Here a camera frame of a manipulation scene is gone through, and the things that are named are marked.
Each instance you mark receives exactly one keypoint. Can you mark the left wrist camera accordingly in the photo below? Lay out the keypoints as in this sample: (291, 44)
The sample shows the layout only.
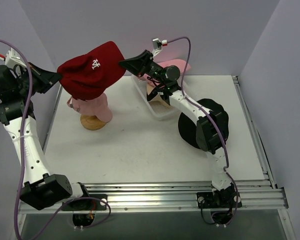
(12, 59)

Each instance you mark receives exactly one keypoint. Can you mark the white plastic basket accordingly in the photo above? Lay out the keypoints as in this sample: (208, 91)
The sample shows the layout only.
(156, 108)

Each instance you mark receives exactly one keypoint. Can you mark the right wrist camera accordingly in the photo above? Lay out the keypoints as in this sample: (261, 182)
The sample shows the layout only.
(158, 45)

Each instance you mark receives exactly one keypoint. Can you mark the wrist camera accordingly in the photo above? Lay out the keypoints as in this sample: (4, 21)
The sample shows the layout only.
(158, 45)
(12, 59)

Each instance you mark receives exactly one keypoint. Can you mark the black bucket hat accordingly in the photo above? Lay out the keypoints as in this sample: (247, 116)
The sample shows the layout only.
(190, 130)

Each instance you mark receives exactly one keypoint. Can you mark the pink baseball cap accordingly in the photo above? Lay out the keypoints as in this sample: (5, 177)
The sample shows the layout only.
(97, 107)

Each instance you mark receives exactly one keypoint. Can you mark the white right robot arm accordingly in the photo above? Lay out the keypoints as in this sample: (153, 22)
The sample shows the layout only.
(211, 121)

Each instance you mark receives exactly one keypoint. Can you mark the aluminium mounting rail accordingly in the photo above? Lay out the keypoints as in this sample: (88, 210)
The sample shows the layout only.
(182, 196)

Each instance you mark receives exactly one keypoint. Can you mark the beige hat in basket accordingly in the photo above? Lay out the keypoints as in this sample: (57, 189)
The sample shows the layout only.
(153, 96)

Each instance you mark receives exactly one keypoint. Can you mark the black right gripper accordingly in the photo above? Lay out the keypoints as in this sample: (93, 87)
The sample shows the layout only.
(147, 64)

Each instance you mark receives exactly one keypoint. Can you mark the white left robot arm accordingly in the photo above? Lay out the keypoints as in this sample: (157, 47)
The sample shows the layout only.
(40, 187)

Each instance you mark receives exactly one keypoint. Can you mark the wooden mushroom hat stand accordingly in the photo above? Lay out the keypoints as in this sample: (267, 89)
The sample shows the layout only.
(92, 123)

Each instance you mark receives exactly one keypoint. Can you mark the red baseball cap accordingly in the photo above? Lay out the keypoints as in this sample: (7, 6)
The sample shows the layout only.
(87, 76)

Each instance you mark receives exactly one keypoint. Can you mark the pink hat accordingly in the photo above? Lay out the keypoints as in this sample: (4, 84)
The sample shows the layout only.
(180, 63)

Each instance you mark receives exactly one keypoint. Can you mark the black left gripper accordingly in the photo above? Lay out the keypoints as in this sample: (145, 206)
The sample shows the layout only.
(35, 77)

